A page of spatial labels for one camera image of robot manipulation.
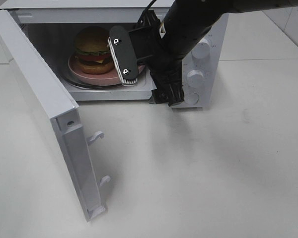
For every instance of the white microwave knob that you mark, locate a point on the white microwave knob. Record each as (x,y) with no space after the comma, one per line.
(202,49)
(195,78)

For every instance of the white microwave door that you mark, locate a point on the white microwave door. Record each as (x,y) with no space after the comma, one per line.
(55,112)

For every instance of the white round door button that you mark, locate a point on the white round door button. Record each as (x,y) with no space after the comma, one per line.
(191,98)

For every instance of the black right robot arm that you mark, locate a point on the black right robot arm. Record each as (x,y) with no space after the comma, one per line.
(182,51)

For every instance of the burger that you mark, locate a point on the burger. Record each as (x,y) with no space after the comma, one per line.
(92,51)

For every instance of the pink plate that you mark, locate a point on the pink plate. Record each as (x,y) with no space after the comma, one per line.
(109,78)

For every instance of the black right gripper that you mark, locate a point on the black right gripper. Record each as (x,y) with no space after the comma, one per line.
(166,70)

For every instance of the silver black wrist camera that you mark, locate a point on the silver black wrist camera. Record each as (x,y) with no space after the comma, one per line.
(123,55)

